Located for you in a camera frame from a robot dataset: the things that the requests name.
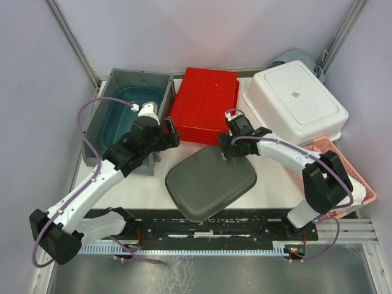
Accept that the red plastic bin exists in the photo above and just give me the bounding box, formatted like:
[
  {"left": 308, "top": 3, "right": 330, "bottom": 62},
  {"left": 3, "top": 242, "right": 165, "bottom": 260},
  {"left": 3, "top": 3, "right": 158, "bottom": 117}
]
[{"left": 170, "top": 67, "right": 239, "bottom": 145}]

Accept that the dark grey plastic tray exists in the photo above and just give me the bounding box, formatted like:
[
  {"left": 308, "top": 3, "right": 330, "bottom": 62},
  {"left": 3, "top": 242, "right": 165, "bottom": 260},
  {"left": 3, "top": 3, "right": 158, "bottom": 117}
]
[{"left": 165, "top": 146, "right": 257, "bottom": 223}]

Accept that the large white plastic tub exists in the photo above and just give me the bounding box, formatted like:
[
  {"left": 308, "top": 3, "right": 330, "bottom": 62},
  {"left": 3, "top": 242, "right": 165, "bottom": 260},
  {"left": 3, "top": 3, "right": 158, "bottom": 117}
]
[{"left": 243, "top": 60, "right": 349, "bottom": 146}]

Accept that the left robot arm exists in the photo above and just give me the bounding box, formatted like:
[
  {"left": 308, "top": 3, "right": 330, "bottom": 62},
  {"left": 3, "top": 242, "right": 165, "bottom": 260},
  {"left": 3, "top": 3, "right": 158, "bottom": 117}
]
[{"left": 29, "top": 116, "right": 180, "bottom": 265}]

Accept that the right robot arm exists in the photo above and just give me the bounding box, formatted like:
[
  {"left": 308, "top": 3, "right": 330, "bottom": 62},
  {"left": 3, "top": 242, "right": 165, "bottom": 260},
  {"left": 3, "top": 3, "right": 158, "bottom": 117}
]
[{"left": 218, "top": 110, "right": 354, "bottom": 239}]

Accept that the teal transparent container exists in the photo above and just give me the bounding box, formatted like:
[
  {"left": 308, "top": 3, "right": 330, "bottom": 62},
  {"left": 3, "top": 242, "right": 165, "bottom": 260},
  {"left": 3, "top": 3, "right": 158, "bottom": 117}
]
[{"left": 99, "top": 86, "right": 164, "bottom": 151}]

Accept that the grey plastic storage bin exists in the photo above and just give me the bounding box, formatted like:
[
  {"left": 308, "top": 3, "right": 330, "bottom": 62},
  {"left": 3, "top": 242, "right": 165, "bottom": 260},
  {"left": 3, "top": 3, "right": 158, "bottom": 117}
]
[{"left": 82, "top": 67, "right": 175, "bottom": 178}]

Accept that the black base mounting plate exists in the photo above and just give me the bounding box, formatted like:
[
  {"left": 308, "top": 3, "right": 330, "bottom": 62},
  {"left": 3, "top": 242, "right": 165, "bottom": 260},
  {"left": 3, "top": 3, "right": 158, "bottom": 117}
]
[{"left": 82, "top": 208, "right": 318, "bottom": 246}]

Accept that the pink plastic basket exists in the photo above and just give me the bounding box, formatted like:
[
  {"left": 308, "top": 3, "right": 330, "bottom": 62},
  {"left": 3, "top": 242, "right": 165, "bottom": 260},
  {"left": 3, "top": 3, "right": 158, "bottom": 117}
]
[{"left": 283, "top": 136, "right": 377, "bottom": 220}]

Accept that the blue denim cloth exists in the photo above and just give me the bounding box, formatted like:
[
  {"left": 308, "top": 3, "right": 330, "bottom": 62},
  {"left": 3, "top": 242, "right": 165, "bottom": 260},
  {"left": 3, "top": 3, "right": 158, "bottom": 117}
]
[{"left": 267, "top": 50, "right": 326, "bottom": 83}]

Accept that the white folded towel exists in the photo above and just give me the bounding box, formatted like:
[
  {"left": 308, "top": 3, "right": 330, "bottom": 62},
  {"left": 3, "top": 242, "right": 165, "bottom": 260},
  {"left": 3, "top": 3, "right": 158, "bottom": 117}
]
[{"left": 330, "top": 176, "right": 366, "bottom": 214}]

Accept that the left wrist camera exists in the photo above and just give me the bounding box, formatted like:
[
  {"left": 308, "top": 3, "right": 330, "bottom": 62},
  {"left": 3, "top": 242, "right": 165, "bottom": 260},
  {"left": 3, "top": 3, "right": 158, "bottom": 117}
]
[{"left": 130, "top": 102, "right": 159, "bottom": 121}]

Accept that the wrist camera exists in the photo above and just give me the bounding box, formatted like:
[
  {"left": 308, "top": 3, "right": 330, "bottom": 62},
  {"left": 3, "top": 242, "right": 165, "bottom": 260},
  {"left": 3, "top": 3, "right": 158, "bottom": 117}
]
[
  {"left": 130, "top": 102, "right": 159, "bottom": 121},
  {"left": 225, "top": 108, "right": 245, "bottom": 121}
]

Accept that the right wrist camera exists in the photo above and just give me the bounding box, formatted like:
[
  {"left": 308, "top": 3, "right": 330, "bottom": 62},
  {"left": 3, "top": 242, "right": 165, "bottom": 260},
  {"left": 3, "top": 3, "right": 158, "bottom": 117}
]
[{"left": 225, "top": 108, "right": 245, "bottom": 121}]

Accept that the light blue cable duct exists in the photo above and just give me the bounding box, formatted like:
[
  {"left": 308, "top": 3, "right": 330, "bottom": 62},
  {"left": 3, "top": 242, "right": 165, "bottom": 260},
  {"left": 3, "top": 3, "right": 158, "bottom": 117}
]
[{"left": 78, "top": 241, "right": 292, "bottom": 255}]

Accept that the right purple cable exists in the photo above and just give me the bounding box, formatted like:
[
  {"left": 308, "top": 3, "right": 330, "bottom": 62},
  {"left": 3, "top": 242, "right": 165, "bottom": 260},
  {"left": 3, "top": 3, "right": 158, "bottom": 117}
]
[{"left": 226, "top": 107, "right": 355, "bottom": 263}]

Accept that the aluminium frame rail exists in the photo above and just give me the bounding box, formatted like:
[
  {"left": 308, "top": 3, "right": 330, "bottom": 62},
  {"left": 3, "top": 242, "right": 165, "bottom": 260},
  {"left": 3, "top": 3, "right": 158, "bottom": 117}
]
[{"left": 306, "top": 219, "right": 378, "bottom": 244}]

